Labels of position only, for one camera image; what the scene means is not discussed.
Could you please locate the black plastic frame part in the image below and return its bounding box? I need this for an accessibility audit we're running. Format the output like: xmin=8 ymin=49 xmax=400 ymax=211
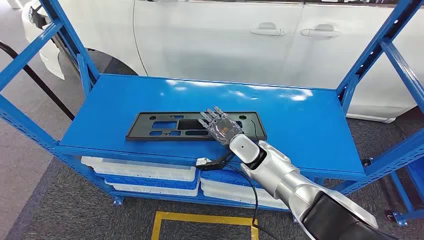
xmin=125 ymin=111 xmax=268 ymax=143

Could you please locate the white plastic tray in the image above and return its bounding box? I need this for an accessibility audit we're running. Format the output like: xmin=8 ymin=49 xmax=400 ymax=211
xmin=200 ymin=178 xmax=290 ymax=211
xmin=81 ymin=156 xmax=199 ymax=182
xmin=105 ymin=180 xmax=201 ymax=198

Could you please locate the thin black cable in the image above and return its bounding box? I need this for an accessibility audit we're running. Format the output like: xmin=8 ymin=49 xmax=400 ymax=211
xmin=249 ymin=118 xmax=260 ymax=143

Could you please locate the yellow floor tape square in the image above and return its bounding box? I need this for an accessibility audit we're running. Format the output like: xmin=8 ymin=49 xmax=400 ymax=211
xmin=151 ymin=211 xmax=260 ymax=240

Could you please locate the thick black hose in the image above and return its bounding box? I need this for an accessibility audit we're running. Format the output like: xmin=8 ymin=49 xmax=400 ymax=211
xmin=0 ymin=41 xmax=76 ymax=121

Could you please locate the white car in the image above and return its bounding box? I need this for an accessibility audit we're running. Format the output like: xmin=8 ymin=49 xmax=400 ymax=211
xmin=21 ymin=0 xmax=424 ymax=124

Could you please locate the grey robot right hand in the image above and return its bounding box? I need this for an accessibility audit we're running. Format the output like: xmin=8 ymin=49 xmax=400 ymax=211
xmin=198 ymin=105 xmax=245 ymax=147

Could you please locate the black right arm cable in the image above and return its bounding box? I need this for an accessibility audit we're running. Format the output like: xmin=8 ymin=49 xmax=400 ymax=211
xmin=225 ymin=162 xmax=281 ymax=240

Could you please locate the white car door handle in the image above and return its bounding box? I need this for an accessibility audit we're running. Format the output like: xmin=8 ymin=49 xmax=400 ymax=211
xmin=250 ymin=22 xmax=288 ymax=37
xmin=300 ymin=24 xmax=341 ymax=38

